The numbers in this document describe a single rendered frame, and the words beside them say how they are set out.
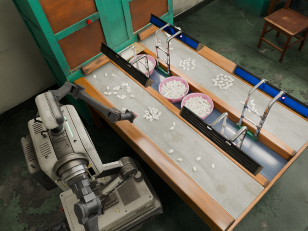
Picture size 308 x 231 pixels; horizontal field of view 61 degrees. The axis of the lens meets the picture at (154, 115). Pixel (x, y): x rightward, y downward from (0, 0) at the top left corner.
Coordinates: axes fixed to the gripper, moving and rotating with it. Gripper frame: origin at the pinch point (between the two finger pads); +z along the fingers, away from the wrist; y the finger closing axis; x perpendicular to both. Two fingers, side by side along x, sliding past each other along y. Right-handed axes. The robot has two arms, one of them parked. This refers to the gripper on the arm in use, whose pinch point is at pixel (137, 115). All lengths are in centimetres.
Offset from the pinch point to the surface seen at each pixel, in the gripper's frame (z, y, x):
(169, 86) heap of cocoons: 42.6, 12.9, -20.1
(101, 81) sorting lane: 11, 63, 6
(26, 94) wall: 0, 168, 87
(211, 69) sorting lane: 76, 2, -47
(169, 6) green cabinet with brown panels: 80, 84, -78
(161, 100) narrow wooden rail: 28.3, 5.4, -10.8
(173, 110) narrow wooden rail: 28.6, -10.5, -10.8
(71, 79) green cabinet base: -9, 81, 16
